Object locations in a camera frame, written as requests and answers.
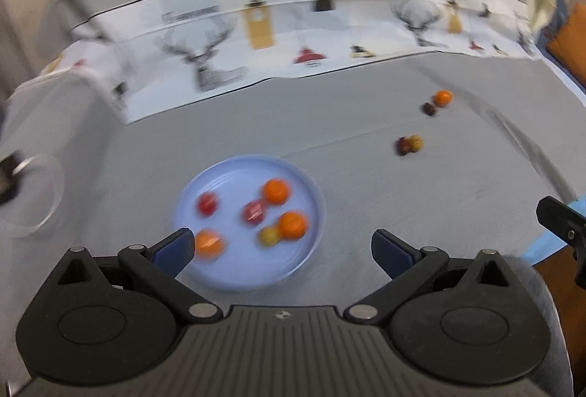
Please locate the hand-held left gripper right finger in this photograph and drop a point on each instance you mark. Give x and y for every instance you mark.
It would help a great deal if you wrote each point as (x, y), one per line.
(391, 253)

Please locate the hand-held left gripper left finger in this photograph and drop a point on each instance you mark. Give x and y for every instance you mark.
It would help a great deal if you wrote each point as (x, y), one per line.
(173, 251)

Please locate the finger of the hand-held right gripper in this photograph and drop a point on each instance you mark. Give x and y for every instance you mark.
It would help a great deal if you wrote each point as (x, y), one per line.
(563, 223)

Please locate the pale-sheen small tangerine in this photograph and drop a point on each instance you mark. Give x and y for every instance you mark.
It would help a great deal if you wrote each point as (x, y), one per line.
(209, 243)

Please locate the red cherry tomato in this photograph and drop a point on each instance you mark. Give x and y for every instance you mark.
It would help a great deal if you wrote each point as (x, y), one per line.
(207, 204)
(254, 211)

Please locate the yellow-green cherry tomato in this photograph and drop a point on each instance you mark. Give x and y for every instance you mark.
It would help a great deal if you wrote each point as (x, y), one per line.
(416, 143)
(270, 236)

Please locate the light blue plate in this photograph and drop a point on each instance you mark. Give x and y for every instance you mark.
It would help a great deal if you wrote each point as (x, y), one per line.
(238, 177)

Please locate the orange tomato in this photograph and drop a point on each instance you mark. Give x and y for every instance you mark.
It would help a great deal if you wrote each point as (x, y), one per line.
(292, 224)

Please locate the blue under sheet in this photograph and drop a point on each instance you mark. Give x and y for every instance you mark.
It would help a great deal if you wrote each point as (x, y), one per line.
(549, 248)

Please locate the grey bed sheet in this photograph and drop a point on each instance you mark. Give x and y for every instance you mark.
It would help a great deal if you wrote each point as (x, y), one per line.
(343, 159)

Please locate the clear glass bowl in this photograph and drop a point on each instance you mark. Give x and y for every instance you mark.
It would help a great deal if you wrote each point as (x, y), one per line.
(58, 191)

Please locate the orange pillow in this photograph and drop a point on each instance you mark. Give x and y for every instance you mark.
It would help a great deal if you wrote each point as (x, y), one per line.
(570, 44)

